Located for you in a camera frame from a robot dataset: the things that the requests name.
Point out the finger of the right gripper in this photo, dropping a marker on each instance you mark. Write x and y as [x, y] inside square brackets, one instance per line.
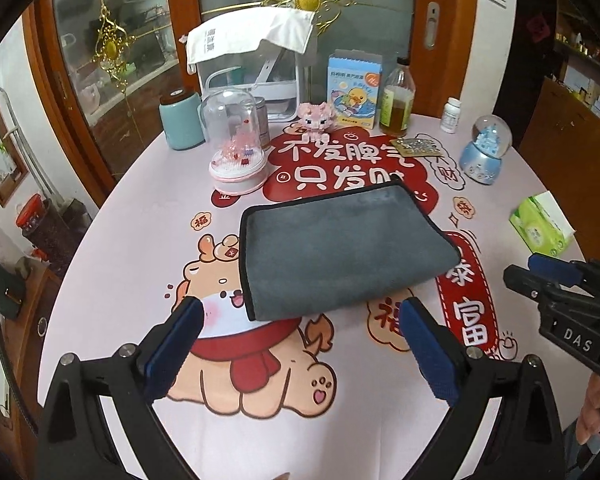
[545, 293]
[554, 270]

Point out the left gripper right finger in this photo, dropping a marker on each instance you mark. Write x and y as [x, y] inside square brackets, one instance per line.
[525, 441]

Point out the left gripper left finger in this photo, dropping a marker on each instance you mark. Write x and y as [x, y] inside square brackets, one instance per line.
[74, 439]

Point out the purple and grey towel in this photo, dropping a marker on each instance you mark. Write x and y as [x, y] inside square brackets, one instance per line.
[338, 250]

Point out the operator hand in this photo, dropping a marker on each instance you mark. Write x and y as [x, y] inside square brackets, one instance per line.
[588, 422]

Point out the green tissue pack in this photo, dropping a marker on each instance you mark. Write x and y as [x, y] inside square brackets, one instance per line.
[542, 225]

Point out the blue snow globe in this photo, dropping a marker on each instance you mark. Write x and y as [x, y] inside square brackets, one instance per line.
[482, 157]

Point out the small white pill bottle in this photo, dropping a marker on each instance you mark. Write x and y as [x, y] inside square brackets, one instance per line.
[450, 115]

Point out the oil bottle with green label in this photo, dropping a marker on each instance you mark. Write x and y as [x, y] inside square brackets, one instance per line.
[397, 99]

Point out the red plastic basket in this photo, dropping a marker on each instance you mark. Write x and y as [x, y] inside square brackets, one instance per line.
[31, 213]

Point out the blue duck carton box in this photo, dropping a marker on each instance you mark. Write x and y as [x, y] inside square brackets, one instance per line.
[353, 83]

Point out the pink brick block figure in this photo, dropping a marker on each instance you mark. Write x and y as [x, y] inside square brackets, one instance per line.
[316, 118]

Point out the silver metal can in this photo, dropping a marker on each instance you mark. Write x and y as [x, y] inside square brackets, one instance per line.
[262, 115]

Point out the teal cylindrical container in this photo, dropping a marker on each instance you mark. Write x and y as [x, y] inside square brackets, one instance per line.
[179, 114]

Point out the white plastic appliance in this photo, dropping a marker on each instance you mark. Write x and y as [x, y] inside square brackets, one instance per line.
[272, 73]

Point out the glass dome pink flower ornament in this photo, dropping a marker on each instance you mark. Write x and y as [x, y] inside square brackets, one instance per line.
[238, 164]

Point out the white cloth on appliance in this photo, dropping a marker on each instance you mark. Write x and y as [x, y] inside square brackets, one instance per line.
[243, 30]

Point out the wooden glass door cabinet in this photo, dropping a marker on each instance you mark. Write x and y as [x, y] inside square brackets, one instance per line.
[101, 65]

